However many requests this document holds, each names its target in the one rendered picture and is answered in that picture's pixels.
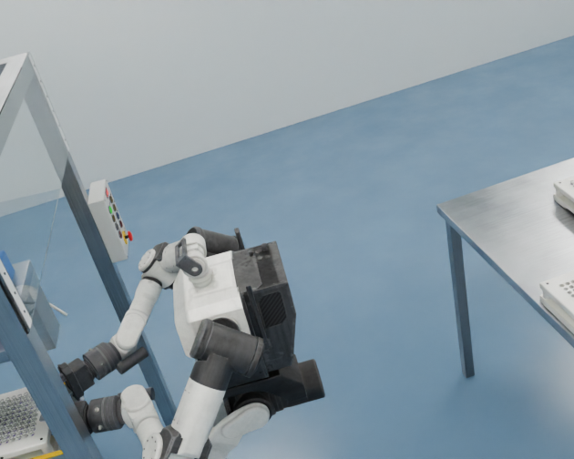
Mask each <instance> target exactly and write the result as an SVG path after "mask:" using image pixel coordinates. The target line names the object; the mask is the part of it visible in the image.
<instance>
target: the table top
mask: <svg viewBox="0 0 574 459"><path fill-rule="evenodd" d="M573 176H574V158H571V159H568V160H565V161H562V162H559V163H557V164H554V165H551V166H549V167H546V168H542V169H539V170H536V171H533V172H530V173H528V174H525V175H522V176H519V177H516V178H513V179H510V180H507V181H504V182H501V183H498V184H496V185H493V186H490V187H487V188H484V189H481V190H478V191H475V192H472V193H469V194H466V195H464V196H461V197H458V198H455V199H451V200H449V201H446V202H443V203H440V204H437V205H436V210H437V213H438V214H439V215H440V216H441V217H442V218H443V219H444V220H445V221H446V222H447V223H448V224H449V225H450V226H451V227H452V228H453V229H454V230H455V231H456V232H457V233H458V234H459V235H460V236H461V237H462V238H463V239H464V240H465V241H466V242H467V243H468V244H469V245H470V246H471V247H472V248H473V249H474V250H475V251H476V252H477V253H478V254H479V255H480V256H481V257H482V258H483V259H484V260H485V261H486V262H487V263H488V264H489V265H490V266H491V267H492V268H493V269H494V270H495V271H496V272H497V273H498V274H499V275H500V276H502V277H503V278H504V279H505V280H506V281H507V282H508V283H509V284H510V285H511V286H512V287H513V288H514V289H515V290H516V291H517V292H518V293H519V294H520V295H521V296H522V297H523V298H524V299H525V300H526V301H527V302H528V303H529V304H530V305H531V306H532V307H533V308H534V309H535V310H536V311H537V312H538V313H539V314H540V315H541V316H542V317H543V318H544V319H545V320H546V321H547V322H548V323H549V324H550V325H551V326H552V327H553V328H554V329H555V330H556V331H557V332H558V333H559V334H560V335H561V336H562V337H563V338H564V339H565V340H566V341H567V342H568V343H569V344H570V345H571V346H572V347H573V348H574V334H573V333H572V332H571V331H570V330H569V329H568V328H567V327H566V326H565V325H564V324H563V323H562V322H561V321H560V320H559V319H558V318H557V317H556V316H555V315H554V314H553V313H552V312H550V311H549V310H548V309H547V308H546V307H545V306H544V305H542V304H541V302H540V300H539V297H540V295H541V294H543V292H542V289H541V288H540V287H539V284H540V283H541V282H543V281H547V280H550V279H552V278H555V277H558V276H560V275H562V274H565V273H568V272H571V271H573V270H574V213H572V212H571V211H570V210H569V209H564V208H563V207H562V206H560V205H559V204H558V203H557V202H555V200H554V199H553V196H554V194H555V193H556V189H555V188H554V182H557V181H560V180H563V179H567V178H570V177H573Z"/></svg>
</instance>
